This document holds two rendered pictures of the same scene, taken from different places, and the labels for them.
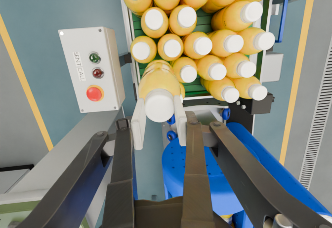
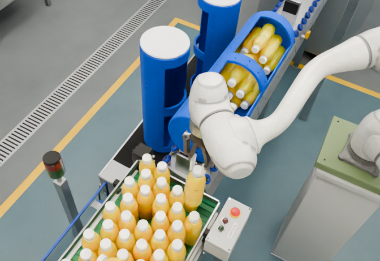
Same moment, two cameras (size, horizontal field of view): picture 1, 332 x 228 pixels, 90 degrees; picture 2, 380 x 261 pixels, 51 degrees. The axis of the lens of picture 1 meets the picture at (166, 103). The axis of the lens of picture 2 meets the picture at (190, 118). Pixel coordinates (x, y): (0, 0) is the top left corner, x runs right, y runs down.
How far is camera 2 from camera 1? 1.19 m
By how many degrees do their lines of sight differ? 22
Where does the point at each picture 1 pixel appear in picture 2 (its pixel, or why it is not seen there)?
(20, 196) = (363, 193)
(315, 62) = (23, 159)
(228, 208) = not seen: hidden behind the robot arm
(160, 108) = (197, 169)
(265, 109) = (141, 146)
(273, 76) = (114, 165)
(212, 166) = not seen: hidden behind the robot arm
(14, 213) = (366, 181)
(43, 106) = not seen: outside the picture
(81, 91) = (241, 218)
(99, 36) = (210, 236)
